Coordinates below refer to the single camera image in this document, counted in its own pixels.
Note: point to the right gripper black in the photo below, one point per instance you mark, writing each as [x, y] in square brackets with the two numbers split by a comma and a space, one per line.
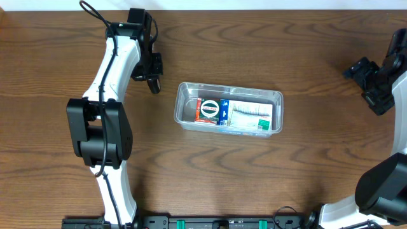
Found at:
[369, 83]

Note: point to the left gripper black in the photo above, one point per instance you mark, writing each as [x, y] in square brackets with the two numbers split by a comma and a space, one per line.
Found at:
[151, 72]

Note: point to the dark bottle white cap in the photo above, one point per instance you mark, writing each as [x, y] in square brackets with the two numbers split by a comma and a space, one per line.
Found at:
[154, 85]

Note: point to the red white medicine box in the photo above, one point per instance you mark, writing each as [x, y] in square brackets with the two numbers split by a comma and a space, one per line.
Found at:
[197, 111]

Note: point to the dark green square box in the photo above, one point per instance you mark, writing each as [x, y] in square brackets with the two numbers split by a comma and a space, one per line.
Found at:
[210, 108]

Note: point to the blue fever patch box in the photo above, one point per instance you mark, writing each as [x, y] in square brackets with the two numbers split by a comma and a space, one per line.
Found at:
[224, 112]

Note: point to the white green medicine box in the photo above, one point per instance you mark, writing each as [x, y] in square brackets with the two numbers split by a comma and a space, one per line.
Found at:
[250, 115]

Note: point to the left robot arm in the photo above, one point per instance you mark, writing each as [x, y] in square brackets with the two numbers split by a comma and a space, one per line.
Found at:
[100, 131]

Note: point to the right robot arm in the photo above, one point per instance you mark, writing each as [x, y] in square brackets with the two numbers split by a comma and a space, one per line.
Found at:
[379, 199]

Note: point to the clear plastic container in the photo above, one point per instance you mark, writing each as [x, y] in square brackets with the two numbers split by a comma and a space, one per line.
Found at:
[198, 105]

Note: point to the black mounting rail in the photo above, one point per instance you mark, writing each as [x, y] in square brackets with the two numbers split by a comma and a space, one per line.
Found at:
[164, 222]

